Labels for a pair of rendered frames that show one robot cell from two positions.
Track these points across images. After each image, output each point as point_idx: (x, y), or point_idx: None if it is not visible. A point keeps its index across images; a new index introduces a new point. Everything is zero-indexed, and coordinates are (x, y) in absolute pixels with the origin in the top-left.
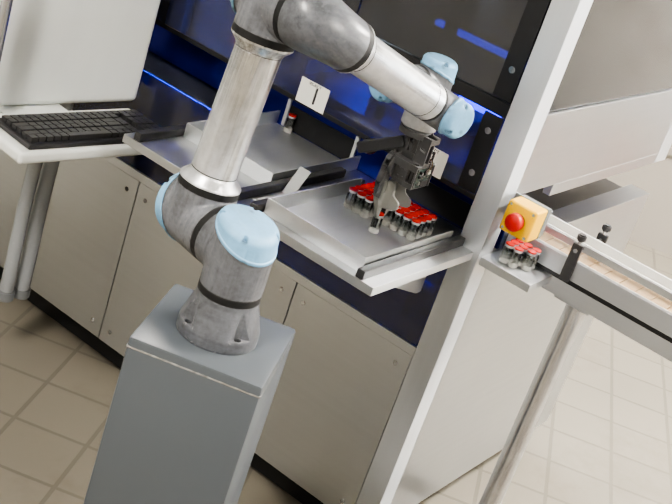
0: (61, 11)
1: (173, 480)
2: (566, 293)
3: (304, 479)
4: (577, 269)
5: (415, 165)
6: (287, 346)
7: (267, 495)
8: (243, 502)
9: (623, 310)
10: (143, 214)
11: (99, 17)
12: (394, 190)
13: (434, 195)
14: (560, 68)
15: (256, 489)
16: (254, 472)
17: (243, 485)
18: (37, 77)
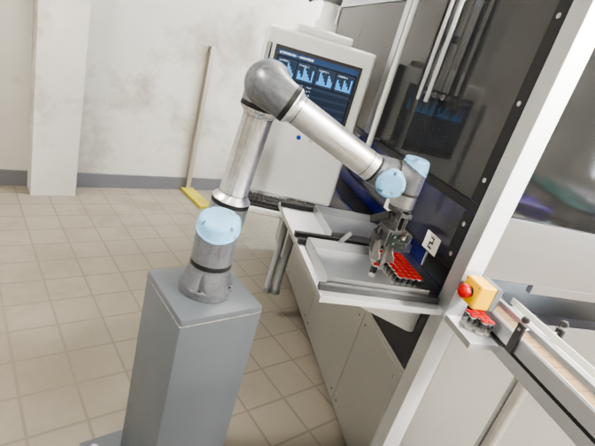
0: (285, 149)
1: (153, 370)
2: (509, 363)
3: (346, 434)
4: (520, 345)
5: (391, 230)
6: (243, 311)
7: (334, 436)
8: (315, 433)
9: (549, 391)
10: None
11: (307, 157)
12: (379, 247)
13: (440, 272)
14: (519, 180)
15: (330, 430)
16: (337, 420)
17: (324, 424)
18: (272, 180)
